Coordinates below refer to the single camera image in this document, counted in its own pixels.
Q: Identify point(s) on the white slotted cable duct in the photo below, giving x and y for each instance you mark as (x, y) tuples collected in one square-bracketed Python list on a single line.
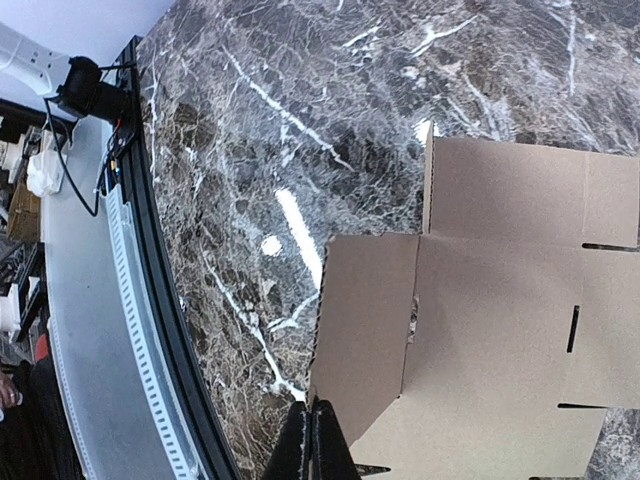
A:
[(152, 368)]

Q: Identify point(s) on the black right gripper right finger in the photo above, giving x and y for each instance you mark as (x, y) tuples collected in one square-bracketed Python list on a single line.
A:
[(330, 455)]

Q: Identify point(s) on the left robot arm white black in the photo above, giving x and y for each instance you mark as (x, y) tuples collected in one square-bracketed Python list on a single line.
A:
[(74, 84)]

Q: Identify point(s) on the left small circuit board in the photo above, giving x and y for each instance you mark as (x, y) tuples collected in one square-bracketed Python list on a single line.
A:
[(118, 145)]

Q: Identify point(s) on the brown cardboard box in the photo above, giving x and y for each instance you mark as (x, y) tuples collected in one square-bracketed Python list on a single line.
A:
[(490, 344)]

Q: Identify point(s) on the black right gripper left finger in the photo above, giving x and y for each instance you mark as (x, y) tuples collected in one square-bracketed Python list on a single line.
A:
[(289, 458)]

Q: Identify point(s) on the black front table rail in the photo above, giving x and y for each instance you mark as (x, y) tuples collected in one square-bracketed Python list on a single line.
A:
[(189, 395)]

